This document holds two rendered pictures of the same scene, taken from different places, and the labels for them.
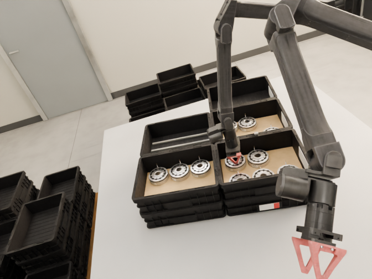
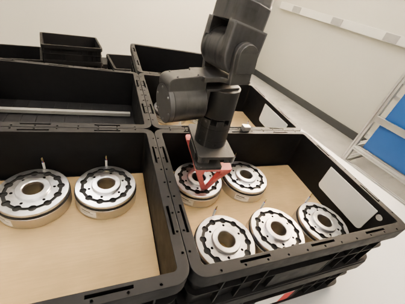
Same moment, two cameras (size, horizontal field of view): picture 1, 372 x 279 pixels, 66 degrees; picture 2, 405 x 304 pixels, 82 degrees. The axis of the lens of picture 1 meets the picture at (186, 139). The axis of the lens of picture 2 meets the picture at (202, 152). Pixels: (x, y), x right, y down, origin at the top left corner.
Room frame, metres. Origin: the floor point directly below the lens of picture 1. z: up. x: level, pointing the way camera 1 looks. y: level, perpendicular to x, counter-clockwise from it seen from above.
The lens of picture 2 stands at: (0.77, 0.02, 1.19)
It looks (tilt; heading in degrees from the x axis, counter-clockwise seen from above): 36 degrees down; 323
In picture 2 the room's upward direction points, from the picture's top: 16 degrees clockwise
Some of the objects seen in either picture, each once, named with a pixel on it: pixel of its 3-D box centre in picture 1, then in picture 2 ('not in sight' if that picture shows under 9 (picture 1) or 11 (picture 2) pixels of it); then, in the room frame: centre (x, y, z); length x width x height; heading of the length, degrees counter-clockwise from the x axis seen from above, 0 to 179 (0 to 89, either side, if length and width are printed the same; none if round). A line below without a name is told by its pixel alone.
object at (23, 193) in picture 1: (15, 212); not in sight; (1.74, 1.45, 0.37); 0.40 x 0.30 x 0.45; 0
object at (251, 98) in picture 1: (240, 101); (185, 78); (1.56, -0.40, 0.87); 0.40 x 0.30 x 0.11; 80
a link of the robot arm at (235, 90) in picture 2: (227, 132); (216, 99); (1.06, -0.19, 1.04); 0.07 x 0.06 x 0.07; 91
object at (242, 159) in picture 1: (234, 160); (197, 179); (1.05, -0.20, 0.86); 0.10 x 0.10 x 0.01
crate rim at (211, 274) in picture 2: (259, 156); (269, 178); (0.97, -0.30, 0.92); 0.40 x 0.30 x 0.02; 80
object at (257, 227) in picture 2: (263, 176); (276, 230); (0.90, -0.29, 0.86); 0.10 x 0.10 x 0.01
